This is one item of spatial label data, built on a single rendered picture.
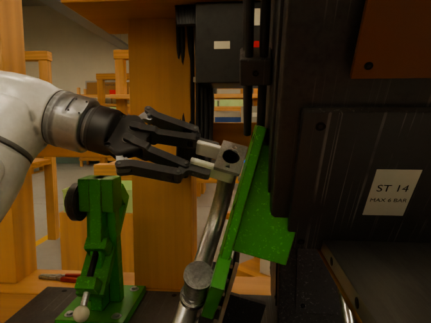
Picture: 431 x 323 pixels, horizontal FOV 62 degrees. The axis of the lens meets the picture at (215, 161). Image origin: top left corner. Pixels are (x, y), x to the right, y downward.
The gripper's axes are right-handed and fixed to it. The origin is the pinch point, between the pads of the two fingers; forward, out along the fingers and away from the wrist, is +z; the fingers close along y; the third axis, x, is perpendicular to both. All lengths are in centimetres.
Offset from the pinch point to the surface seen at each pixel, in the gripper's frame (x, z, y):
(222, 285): -2.9, 5.4, -19.3
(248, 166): -10.8, 4.7, -7.4
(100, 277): 24.3, -15.5, -15.3
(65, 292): 40, -25, -16
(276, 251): -3.3, 11.0, -13.4
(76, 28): 614, -546, 782
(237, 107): 471, -23, 495
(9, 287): 48, -41, -17
